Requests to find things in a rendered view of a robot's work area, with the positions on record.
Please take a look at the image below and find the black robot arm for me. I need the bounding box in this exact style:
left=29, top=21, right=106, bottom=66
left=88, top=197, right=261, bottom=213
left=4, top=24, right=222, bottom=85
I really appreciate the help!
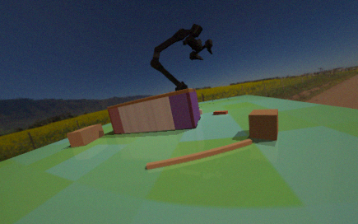
left=151, top=23, right=202, bottom=91

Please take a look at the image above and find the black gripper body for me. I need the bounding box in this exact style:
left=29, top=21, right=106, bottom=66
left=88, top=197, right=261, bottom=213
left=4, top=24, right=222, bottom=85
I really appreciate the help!
left=189, top=39, right=213, bottom=60

